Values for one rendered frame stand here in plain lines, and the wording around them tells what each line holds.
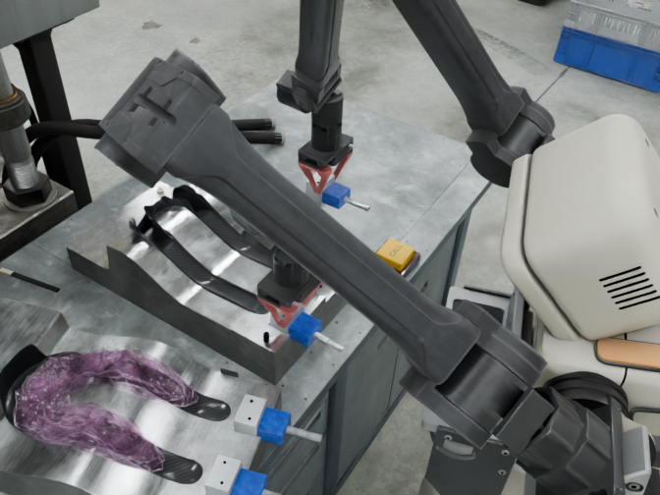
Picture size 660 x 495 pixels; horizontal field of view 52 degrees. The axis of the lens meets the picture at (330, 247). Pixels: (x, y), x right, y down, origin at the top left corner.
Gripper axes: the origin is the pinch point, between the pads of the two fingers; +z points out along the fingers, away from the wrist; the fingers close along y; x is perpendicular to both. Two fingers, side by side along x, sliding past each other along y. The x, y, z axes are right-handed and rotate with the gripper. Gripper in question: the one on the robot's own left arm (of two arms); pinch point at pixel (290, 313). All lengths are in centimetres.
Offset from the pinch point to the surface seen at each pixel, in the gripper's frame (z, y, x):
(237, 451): 5.4, 22.8, 6.4
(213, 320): 2.7, 6.9, -11.1
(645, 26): 61, -309, 7
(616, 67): 86, -309, 1
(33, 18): -18, -24, -85
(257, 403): 2.7, 15.8, 5.0
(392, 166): 12, -62, -13
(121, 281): 6.6, 6.8, -33.6
